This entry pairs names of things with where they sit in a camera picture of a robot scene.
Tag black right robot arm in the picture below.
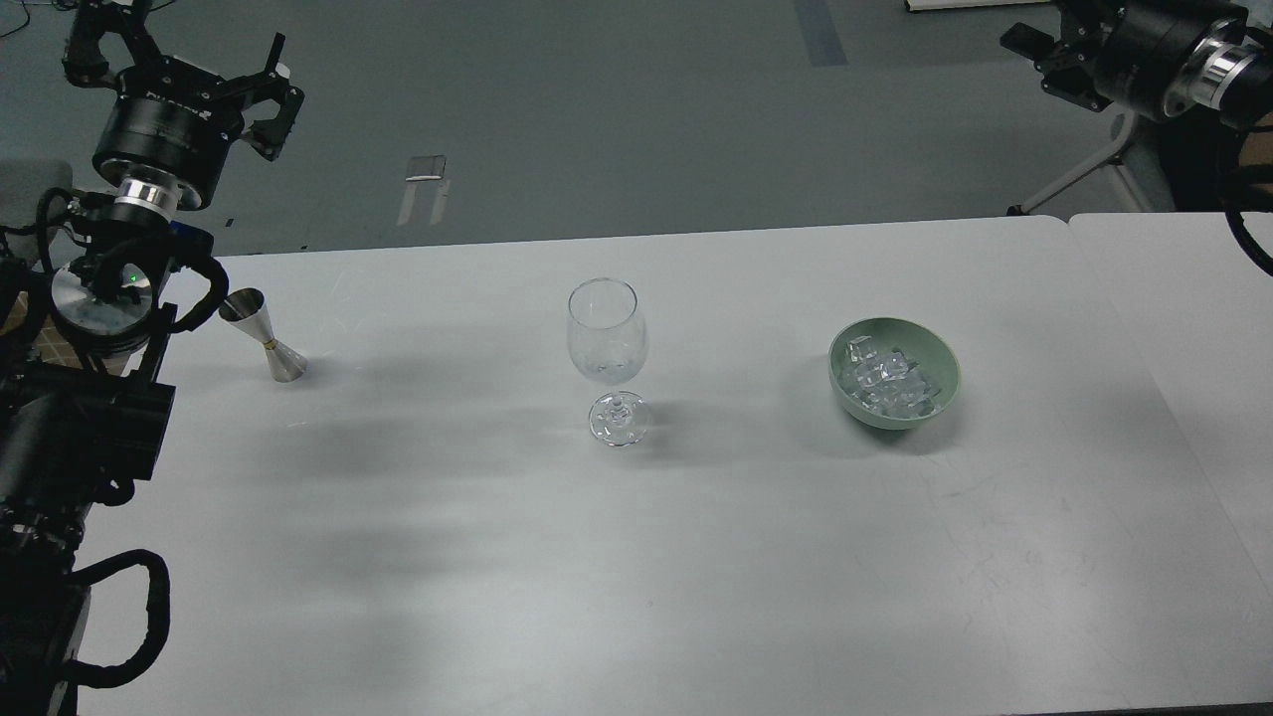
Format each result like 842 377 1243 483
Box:
1001 1 1270 271

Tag beige checked cushion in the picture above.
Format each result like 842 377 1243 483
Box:
1 290 83 369

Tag steel cocktail jigger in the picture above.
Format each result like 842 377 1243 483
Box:
218 288 308 383

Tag pile of ice cubes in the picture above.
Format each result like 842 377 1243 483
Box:
838 335 942 419

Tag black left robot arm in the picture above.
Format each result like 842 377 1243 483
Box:
1 1 306 715

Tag black floor cables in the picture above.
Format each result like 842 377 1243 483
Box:
0 0 81 41

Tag clear wine glass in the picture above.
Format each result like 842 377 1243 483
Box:
566 276 651 448

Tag silver floor plate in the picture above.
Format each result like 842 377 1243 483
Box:
404 155 449 183

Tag grey chair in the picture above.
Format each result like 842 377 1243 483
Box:
1 157 73 231

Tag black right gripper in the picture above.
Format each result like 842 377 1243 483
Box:
1001 1 1249 124

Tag green bowl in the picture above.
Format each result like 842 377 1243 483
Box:
826 317 961 431

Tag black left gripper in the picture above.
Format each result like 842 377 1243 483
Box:
62 0 306 211

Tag white office chair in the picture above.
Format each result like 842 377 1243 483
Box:
1004 110 1178 217

